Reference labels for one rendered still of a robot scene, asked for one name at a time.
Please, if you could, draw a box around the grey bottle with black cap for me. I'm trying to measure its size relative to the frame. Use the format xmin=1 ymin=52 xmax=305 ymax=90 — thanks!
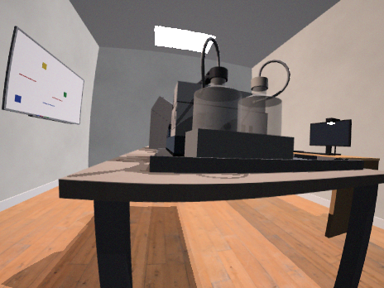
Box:
xmin=192 ymin=66 xmax=242 ymax=132

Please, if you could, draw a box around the translucent grey bottle with cap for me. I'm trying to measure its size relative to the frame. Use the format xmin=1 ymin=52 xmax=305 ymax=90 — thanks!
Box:
xmin=241 ymin=76 xmax=282 ymax=136

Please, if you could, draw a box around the black curved hose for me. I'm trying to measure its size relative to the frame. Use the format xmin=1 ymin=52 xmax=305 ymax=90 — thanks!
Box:
xmin=201 ymin=36 xmax=220 ymax=88

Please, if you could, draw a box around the black rectangular block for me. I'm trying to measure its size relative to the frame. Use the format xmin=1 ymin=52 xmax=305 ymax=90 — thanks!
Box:
xmin=185 ymin=128 xmax=294 ymax=160

